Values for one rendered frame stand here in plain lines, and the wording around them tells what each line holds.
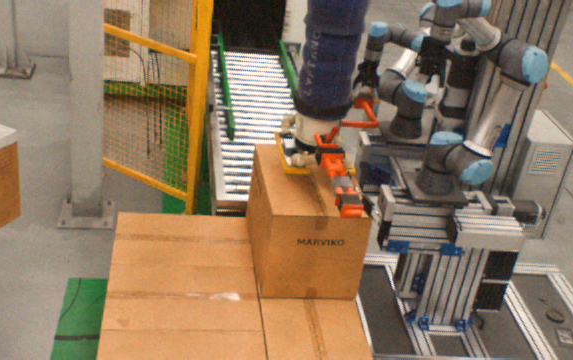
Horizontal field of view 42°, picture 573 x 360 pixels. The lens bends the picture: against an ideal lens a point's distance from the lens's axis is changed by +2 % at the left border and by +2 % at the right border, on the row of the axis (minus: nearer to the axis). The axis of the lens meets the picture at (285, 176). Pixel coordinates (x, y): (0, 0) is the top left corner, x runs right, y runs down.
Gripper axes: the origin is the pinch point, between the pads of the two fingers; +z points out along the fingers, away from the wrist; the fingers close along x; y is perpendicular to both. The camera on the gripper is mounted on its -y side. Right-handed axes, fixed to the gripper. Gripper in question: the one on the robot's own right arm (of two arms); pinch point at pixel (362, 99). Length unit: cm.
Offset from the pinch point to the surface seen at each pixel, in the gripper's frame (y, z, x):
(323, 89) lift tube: 39, -20, -29
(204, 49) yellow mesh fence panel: -81, 11, -65
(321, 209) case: 55, 24, -26
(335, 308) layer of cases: 66, 64, -16
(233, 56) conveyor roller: -218, 63, -32
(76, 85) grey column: -78, 35, -129
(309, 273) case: 60, 51, -28
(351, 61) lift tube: 36, -30, -19
